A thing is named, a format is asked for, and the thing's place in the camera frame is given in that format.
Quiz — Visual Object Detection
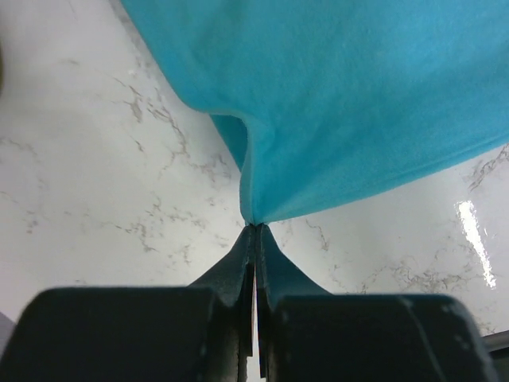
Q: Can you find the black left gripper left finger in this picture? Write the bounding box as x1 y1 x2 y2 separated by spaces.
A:
188 225 255 354

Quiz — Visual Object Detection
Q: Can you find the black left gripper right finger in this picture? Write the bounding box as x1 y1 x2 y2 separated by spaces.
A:
254 224 330 378

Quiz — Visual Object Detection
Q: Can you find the turquoise t shirt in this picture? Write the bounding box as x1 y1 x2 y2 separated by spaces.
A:
123 1 508 224

